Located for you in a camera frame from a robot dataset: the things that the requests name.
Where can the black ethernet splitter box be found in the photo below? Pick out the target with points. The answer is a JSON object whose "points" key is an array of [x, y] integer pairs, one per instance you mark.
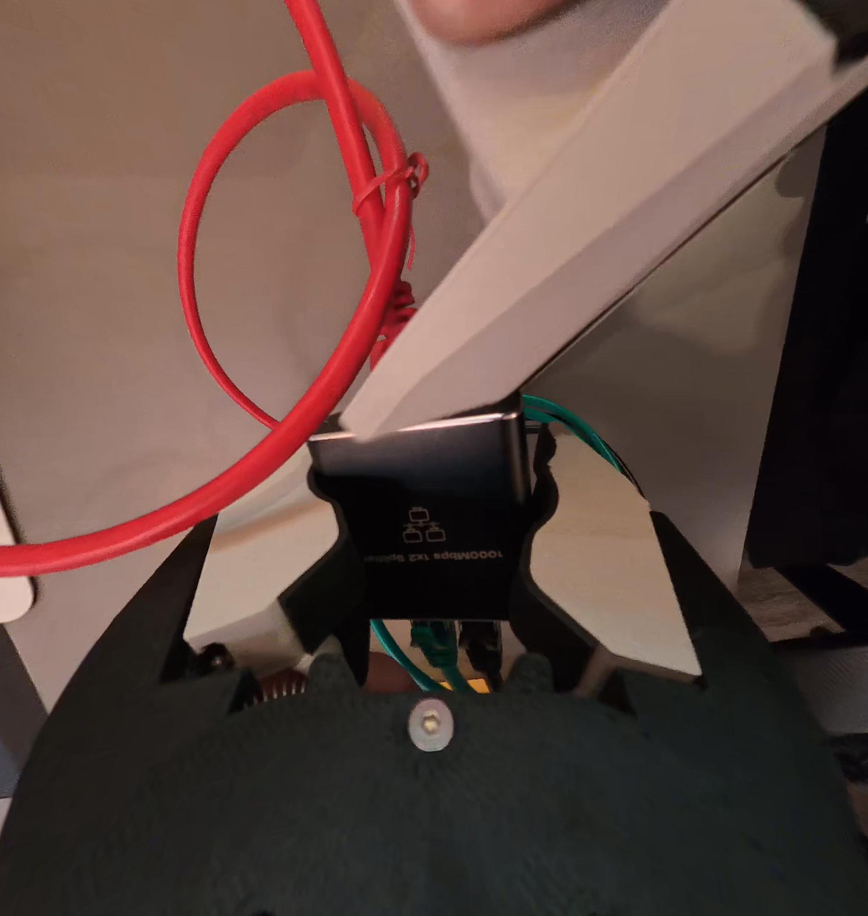
{"points": [[434, 501]]}

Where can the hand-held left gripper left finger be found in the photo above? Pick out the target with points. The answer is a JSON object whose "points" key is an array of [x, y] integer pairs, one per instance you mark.
{"points": [[247, 572]]}

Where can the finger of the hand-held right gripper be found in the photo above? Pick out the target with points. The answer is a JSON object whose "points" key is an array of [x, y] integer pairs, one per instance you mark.
{"points": [[584, 250], [541, 107]]}

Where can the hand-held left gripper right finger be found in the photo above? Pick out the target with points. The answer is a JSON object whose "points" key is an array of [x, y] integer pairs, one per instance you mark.
{"points": [[605, 572]]}

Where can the person's right hand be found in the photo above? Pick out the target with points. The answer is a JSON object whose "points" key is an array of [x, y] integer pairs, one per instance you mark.
{"points": [[484, 18]]}

